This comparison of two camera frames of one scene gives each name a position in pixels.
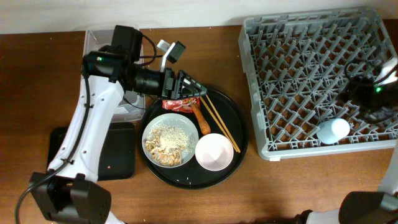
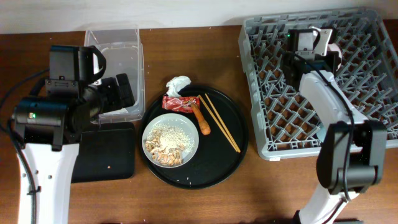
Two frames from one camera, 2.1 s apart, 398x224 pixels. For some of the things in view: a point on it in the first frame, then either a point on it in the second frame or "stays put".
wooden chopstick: [212, 114] stays put
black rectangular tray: [118, 158] stays put
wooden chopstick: [222, 122] stays put
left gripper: [172, 86] → [117, 98]
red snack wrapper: [183, 104] stays put
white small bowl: [214, 152] → [334, 47]
